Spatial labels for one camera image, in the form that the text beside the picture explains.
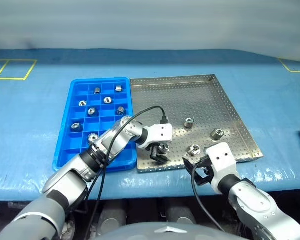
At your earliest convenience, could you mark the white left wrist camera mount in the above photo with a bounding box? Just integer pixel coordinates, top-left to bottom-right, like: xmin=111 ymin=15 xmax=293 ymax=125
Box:
xmin=137 ymin=123 xmax=175 ymax=150

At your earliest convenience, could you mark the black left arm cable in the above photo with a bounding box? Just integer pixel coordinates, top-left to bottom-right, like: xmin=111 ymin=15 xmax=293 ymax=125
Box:
xmin=86 ymin=105 xmax=170 ymax=240

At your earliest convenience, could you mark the perforated steel tray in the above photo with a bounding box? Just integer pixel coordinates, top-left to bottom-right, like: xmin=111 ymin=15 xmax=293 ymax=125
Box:
xmin=129 ymin=73 xmax=264 ymax=174

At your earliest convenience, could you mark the blue compartment tray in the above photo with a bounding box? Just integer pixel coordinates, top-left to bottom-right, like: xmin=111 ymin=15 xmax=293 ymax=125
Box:
xmin=51 ymin=76 xmax=138 ymax=174

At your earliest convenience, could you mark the metal nut on tray front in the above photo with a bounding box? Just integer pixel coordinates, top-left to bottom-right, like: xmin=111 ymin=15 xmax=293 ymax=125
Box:
xmin=187 ymin=144 xmax=202 ymax=157

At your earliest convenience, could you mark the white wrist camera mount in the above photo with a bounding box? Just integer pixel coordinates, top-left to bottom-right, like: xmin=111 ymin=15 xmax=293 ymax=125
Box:
xmin=137 ymin=123 xmax=175 ymax=150
xmin=204 ymin=142 xmax=242 ymax=195

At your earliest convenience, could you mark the grey robot torso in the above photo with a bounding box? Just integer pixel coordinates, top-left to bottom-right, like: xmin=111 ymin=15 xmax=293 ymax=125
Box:
xmin=93 ymin=222 xmax=250 ymax=240

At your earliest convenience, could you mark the grey rounded shape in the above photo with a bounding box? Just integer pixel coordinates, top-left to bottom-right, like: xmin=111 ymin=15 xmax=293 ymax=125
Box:
xmin=164 ymin=199 xmax=199 ymax=225
xmin=96 ymin=199 xmax=129 ymax=237

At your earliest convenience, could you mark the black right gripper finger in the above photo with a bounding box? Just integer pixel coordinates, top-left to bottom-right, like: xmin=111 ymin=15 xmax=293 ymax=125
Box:
xmin=182 ymin=156 xmax=200 ymax=174
xmin=193 ymin=169 xmax=212 ymax=187

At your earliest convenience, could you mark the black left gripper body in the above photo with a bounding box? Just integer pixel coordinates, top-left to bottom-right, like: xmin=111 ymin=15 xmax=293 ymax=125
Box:
xmin=144 ymin=142 xmax=160 ymax=153

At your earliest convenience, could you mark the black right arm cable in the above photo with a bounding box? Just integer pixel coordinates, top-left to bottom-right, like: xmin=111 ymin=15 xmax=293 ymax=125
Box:
xmin=190 ymin=165 xmax=227 ymax=233

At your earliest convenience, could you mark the metal nut on tray right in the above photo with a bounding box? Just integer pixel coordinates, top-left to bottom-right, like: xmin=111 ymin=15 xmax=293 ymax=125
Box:
xmin=210 ymin=128 xmax=225 ymax=141

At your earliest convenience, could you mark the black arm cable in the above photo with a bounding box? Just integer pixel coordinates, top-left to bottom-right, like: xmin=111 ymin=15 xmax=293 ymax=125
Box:
xmin=86 ymin=105 xmax=170 ymax=240
xmin=190 ymin=165 xmax=227 ymax=233

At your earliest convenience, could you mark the metal nut on tray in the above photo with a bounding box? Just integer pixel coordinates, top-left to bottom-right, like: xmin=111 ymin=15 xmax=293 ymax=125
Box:
xmin=210 ymin=128 xmax=225 ymax=141
xmin=187 ymin=144 xmax=202 ymax=157

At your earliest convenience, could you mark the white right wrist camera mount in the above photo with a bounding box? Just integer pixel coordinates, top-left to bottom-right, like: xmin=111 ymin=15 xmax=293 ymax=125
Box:
xmin=204 ymin=142 xmax=242 ymax=195

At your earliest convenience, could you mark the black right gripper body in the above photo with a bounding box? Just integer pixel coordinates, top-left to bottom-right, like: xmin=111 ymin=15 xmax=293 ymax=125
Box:
xmin=196 ymin=155 xmax=215 ymax=182

